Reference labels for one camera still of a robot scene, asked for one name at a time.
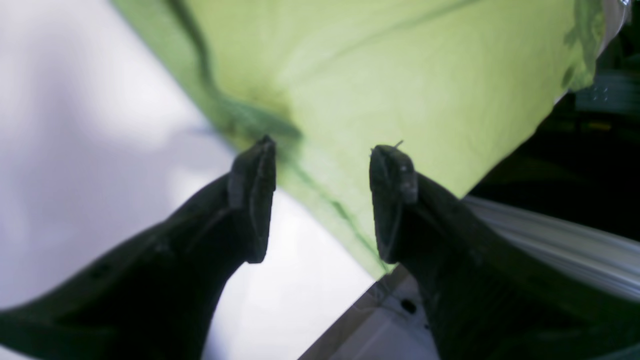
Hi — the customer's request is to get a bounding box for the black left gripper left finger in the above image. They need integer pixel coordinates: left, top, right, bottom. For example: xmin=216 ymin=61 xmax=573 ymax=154
xmin=1 ymin=136 xmax=276 ymax=360

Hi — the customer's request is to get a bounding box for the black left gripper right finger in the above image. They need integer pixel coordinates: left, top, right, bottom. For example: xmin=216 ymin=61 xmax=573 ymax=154
xmin=369 ymin=145 xmax=640 ymax=360

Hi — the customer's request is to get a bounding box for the green t-shirt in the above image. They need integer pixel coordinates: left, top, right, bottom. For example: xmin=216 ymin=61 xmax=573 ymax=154
xmin=114 ymin=0 xmax=606 ymax=278

